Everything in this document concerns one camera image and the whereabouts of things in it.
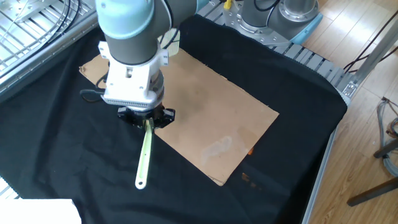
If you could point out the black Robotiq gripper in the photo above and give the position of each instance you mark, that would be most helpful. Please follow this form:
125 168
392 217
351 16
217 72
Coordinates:
146 115

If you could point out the pale green plastic flyswatter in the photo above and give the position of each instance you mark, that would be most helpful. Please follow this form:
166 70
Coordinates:
144 155

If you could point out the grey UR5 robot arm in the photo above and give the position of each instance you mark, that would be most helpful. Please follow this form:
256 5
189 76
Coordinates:
136 40

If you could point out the brown cardboard sheet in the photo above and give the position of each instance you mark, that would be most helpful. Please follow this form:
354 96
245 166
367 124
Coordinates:
211 109

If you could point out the black table cloth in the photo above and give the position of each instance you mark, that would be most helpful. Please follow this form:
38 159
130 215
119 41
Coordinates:
62 140

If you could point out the yellow plastic item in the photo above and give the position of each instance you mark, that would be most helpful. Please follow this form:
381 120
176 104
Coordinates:
228 3

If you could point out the white paper sheet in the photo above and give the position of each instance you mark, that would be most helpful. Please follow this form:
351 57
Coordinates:
37 213

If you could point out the dark wooden leg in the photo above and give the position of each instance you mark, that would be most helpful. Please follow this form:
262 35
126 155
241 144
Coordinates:
373 192
387 148

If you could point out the silver metal bracket plate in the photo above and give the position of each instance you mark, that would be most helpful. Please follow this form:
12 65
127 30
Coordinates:
34 9

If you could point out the aluminium frame post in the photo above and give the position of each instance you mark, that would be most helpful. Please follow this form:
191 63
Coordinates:
373 56

